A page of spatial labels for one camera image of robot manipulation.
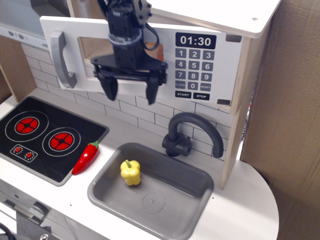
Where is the white wooden microwave cabinet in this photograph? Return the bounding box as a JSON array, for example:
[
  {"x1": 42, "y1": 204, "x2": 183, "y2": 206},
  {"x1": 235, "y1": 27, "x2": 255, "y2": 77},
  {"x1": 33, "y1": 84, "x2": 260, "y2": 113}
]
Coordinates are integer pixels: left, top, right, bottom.
[{"x1": 73, "y1": 0, "x2": 280, "y2": 189}]

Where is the brown cardboard box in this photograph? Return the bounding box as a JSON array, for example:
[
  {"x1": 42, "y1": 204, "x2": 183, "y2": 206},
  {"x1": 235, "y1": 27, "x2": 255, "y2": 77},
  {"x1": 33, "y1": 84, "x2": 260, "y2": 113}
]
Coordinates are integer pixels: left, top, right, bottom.
[{"x1": 240, "y1": 0, "x2": 320, "y2": 240}]

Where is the black toy stovetop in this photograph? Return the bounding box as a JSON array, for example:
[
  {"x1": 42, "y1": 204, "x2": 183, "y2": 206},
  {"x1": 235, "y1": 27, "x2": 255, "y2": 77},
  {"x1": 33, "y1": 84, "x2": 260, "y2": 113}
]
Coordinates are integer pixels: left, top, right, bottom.
[{"x1": 0, "y1": 97, "x2": 109, "y2": 187}]

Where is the grey range hood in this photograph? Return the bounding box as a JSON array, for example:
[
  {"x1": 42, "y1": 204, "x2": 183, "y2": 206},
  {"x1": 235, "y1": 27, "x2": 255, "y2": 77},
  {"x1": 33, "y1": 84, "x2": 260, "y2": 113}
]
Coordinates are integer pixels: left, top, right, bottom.
[{"x1": 0, "y1": 0, "x2": 70, "y2": 51}]

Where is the white toy microwave door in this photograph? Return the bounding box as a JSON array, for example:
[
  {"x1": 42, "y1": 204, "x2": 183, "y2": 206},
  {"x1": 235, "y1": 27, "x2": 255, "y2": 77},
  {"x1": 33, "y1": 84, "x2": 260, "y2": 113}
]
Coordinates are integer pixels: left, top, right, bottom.
[{"x1": 40, "y1": 16, "x2": 243, "y2": 105}]

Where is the orange glass bowl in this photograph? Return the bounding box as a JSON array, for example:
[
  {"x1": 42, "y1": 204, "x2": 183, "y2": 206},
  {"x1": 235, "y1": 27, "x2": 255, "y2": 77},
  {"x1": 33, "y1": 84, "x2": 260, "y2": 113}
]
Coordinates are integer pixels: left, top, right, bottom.
[{"x1": 145, "y1": 42, "x2": 164, "y2": 62}]

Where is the grey toy sink basin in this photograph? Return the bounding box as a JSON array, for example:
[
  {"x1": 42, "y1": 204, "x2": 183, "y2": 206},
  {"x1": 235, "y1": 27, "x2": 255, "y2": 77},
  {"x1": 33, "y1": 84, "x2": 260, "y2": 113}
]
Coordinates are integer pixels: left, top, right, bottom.
[{"x1": 87, "y1": 142, "x2": 214, "y2": 240}]

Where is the black metal base plate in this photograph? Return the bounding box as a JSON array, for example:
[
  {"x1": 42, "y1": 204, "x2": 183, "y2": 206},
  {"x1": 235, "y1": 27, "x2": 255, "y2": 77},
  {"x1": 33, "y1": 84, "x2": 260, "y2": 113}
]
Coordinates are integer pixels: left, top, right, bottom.
[{"x1": 16, "y1": 211, "x2": 60, "y2": 240}]

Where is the dark grey toy faucet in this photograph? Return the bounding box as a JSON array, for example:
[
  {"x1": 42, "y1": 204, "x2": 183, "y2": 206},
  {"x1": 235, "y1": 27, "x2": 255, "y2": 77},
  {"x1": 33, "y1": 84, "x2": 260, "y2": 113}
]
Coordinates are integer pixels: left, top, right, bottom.
[{"x1": 161, "y1": 112, "x2": 225, "y2": 159}]

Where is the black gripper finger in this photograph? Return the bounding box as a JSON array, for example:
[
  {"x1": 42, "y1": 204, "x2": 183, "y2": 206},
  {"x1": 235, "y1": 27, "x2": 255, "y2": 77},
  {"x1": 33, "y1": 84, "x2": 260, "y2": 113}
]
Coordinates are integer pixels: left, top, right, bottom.
[
  {"x1": 97, "y1": 73, "x2": 118, "y2": 101},
  {"x1": 145, "y1": 78, "x2": 159, "y2": 105}
]

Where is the grey oven knob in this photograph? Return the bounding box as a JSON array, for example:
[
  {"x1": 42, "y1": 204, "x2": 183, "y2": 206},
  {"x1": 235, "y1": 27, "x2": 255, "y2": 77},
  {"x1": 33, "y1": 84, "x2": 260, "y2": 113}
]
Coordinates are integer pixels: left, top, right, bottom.
[{"x1": 28, "y1": 201, "x2": 49, "y2": 221}]

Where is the black cable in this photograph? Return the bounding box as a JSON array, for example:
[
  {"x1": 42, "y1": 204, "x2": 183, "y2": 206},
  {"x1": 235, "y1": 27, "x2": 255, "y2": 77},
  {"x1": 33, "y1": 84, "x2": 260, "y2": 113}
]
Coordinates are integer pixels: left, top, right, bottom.
[{"x1": 0, "y1": 221, "x2": 15, "y2": 240}]

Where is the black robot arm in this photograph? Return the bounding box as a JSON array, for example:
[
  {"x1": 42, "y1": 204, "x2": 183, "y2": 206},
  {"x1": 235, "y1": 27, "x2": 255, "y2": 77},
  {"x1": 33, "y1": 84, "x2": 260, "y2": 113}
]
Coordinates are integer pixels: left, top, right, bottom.
[{"x1": 90, "y1": 0, "x2": 168, "y2": 105}]

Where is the yellow toy bell pepper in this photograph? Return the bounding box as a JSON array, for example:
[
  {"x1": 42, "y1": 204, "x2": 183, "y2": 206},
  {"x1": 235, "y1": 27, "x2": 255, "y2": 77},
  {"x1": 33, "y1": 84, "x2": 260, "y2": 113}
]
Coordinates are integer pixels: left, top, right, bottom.
[{"x1": 120, "y1": 159, "x2": 141, "y2": 186}]

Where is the red toy chili pepper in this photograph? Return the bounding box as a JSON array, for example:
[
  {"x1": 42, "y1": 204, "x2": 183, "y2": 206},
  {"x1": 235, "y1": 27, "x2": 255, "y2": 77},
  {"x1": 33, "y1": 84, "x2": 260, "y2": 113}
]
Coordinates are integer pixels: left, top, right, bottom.
[{"x1": 71, "y1": 140, "x2": 99, "y2": 175}]

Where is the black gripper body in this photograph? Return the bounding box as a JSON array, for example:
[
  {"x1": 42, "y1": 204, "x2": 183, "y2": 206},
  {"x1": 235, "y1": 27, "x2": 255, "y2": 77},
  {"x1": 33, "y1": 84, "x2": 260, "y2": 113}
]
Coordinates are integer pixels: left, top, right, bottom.
[{"x1": 90, "y1": 31, "x2": 168, "y2": 85}]

